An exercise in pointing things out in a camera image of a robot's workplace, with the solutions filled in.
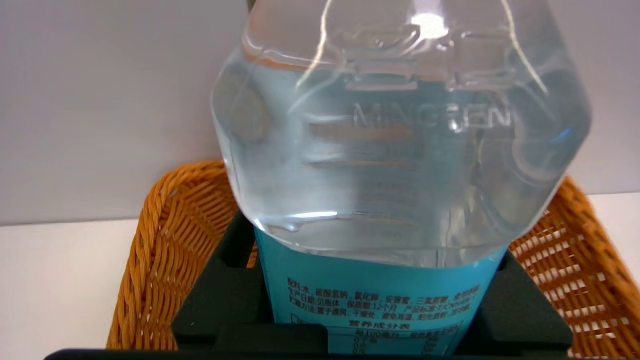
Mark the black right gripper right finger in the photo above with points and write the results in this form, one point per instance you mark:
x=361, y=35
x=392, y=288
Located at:
x=520, y=315

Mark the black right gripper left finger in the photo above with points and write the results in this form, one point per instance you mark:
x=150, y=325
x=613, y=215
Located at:
x=220, y=300

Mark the clear water bottle blue label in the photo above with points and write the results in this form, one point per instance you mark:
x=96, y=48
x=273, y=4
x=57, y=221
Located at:
x=390, y=150

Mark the orange wicker basket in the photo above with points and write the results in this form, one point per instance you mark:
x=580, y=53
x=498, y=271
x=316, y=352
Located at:
x=165, y=260

